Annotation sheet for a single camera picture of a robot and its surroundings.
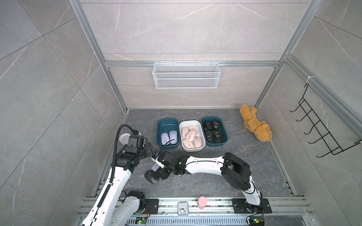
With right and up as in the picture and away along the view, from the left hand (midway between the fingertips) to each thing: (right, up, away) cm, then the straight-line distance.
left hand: (148, 146), depth 77 cm
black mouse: (+38, +11, +26) cm, 47 cm away
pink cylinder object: (+29, -26, -9) cm, 40 cm away
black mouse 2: (+44, +12, +24) cm, 51 cm away
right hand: (+6, -15, +6) cm, 17 cm away
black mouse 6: (+1, -19, +4) cm, 19 cm away
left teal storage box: (+6, +10, +30) cm, 32 cm away
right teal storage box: (+49, +5, +21) cm, 53 cm away
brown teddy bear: (+74, +8, +18) cm, 76 cm away
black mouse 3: (+43, +5, +20) cm, 48 cm away
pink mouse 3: (+25, +5, +20) cm, 33 cm away
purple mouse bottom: (+12, +4, +22) cm, 25 cm away
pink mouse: (+21, +7, +24) cm, 32 cm away
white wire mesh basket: (+22, +47, +24) cm, 57 cm away
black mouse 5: (+44, +1, +20) cm, 48 cm away
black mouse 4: (+38, +3, +18) cm, 42 cm away
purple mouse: (+2, -14, +8) cm, 17 cm away
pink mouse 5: (+29, -1, +18) cm, 35 cm away
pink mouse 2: (+27, +9, +27) cm, 39 cm away
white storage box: (+30, +12, +27) cm, 42 cm away
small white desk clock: (+19, -31, -6) cm, 37 cm away
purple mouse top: (+7, +2, +21) cm, 22 cm away
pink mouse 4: (+23, -2, +18) cm, 29 cm away
